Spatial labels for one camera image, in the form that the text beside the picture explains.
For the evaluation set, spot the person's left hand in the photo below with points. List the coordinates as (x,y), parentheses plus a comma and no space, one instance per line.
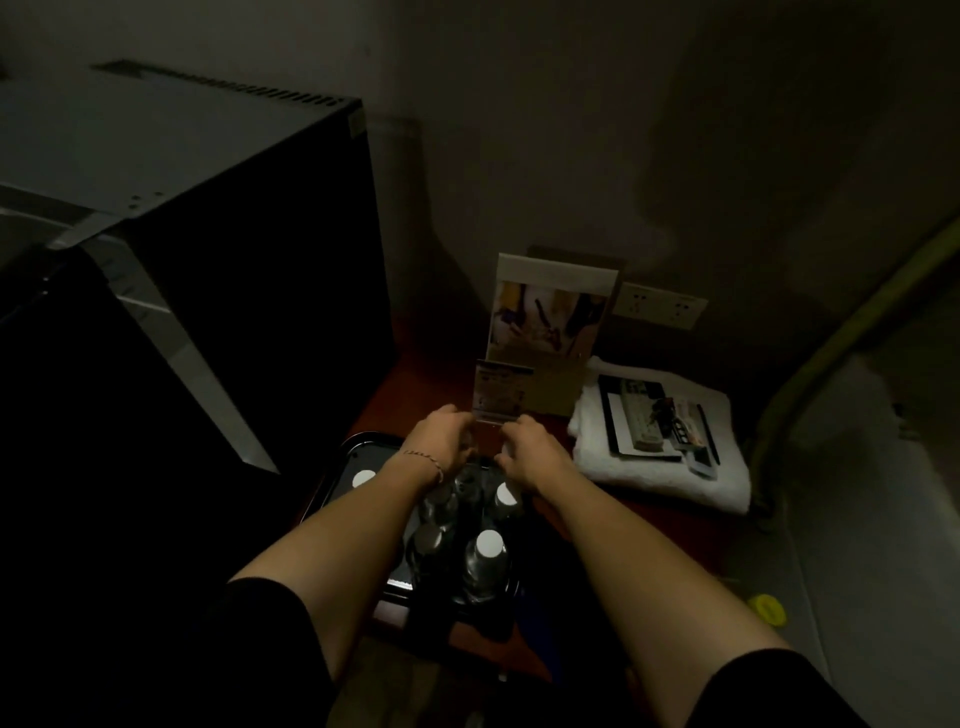
(439,444)

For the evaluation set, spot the person's right hand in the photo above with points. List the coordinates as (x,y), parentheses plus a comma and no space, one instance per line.
(538,456)

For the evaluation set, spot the black mini fridge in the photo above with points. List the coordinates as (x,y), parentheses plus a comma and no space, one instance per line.
(187,150)

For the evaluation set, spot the person's left forearm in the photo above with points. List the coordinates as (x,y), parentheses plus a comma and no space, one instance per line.
(337,555)

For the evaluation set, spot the person's right forearm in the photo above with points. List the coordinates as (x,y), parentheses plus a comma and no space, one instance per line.
(660,592)

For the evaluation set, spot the person's black left sleeve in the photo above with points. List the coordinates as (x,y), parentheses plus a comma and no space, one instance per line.
(270,660)

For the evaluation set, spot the person's black sleeve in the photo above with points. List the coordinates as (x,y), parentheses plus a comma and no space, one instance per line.
(270,660)
(772,694)

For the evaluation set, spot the yellow capped liquid bottle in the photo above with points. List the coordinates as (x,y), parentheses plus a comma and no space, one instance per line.
(768,610)

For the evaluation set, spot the person's black right sleeve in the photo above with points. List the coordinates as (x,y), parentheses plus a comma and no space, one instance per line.
(772,694)

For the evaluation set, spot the red wooden side cabinet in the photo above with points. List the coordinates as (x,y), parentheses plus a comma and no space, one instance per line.
(420,390)

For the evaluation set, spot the remote controls on black folder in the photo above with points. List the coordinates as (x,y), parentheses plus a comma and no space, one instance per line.
(611,420)

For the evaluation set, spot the black serving tray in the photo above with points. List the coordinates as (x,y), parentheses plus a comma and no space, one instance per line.
(337,480)

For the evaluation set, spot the white folded towel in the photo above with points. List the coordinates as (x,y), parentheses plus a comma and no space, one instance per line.
(660,484)

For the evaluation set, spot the printed brochure stand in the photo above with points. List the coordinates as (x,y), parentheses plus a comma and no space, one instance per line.
(551,315)

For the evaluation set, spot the small grey remote control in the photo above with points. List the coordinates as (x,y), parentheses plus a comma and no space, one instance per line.
(690,439)

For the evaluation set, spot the black pen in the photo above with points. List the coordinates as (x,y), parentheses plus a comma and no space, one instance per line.
(709,435)

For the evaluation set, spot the white double wall socket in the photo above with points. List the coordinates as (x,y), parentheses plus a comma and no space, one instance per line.
(660,306)

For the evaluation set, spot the green wall pipe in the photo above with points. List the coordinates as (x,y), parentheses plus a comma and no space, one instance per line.
(825,345)

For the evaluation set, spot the white wall panel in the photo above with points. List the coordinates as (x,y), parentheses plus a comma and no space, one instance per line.
(885,562)

